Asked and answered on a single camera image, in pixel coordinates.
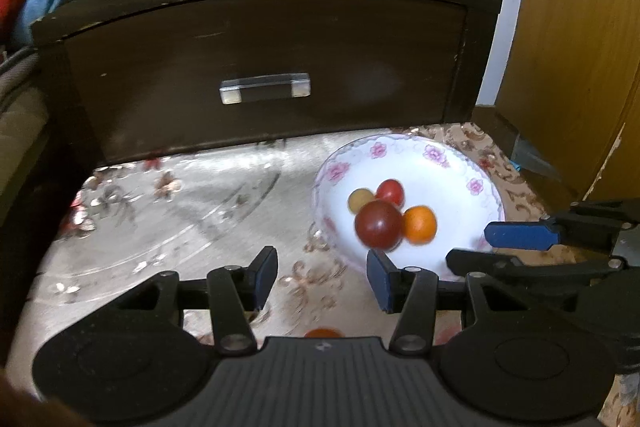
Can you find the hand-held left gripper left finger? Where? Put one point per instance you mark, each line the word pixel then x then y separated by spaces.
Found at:
pixel 265 278

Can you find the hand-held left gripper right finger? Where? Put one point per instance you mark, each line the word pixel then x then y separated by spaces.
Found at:
pixel 378 279

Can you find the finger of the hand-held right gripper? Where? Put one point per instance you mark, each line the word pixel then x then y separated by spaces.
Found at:
pixel 500 263
pixel 517 235

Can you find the orange cherry tomato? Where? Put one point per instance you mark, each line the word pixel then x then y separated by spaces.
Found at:
pixel 323 333
pixel 420 224

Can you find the white floral bowl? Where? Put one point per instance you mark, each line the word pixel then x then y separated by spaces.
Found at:
pixel 415 167

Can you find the large dark red tomato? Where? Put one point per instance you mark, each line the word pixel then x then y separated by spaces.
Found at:
pixel 378 225

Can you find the yellow cherry tomato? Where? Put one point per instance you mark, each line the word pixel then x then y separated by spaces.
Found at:
pixel 360 200

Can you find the floral plastic table cover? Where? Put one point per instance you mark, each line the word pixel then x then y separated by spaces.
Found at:
pixel 295 202

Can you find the small red cherry tomato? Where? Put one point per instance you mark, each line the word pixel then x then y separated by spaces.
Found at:
pixel 390 192

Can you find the clear glass plate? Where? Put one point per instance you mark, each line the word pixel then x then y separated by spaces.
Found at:
pixel 165 217

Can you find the light wooden wardrobe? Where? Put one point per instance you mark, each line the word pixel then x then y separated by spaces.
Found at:
pixel 580 47

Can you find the dark wooden drawer cabinet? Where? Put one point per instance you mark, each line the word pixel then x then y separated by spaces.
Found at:
pixel 280 52

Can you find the light blue cloth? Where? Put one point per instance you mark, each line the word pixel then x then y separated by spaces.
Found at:
pixel 42 4

